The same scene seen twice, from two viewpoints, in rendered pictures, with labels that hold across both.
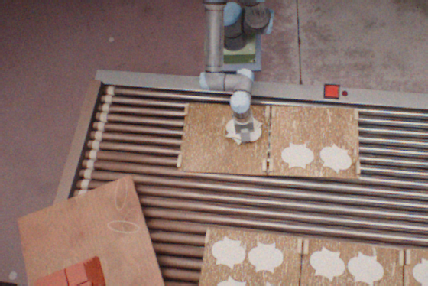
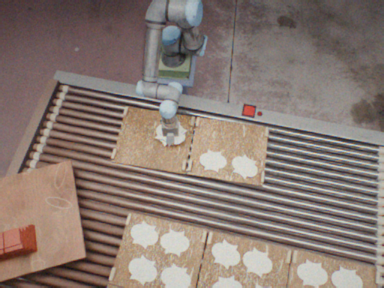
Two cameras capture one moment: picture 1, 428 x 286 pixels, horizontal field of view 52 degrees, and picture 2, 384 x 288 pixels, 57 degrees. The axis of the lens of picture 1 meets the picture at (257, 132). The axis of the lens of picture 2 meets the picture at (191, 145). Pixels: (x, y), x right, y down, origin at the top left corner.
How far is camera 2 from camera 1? 0.12 m
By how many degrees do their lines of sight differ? 1
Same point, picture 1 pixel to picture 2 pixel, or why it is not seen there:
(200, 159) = (131, 154)
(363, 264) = (256, 259)
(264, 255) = (173, 240)
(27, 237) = not seen: outside the picture
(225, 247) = (142, 230)
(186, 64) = (135, 76)
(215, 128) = (147, 130)
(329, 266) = (227, 256)
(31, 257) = not seen: outside the picture
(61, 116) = (28, 107)
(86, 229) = (28, 200)
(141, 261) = (70, 232)
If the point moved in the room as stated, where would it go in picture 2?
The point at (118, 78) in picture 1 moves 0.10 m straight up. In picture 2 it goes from (72, 79) to (67, 70)
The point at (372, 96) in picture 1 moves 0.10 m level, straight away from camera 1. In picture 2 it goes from (283, 118) to (290, 106)
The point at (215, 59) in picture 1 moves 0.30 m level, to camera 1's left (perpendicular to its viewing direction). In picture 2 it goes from (151, 70) to (88, 70)
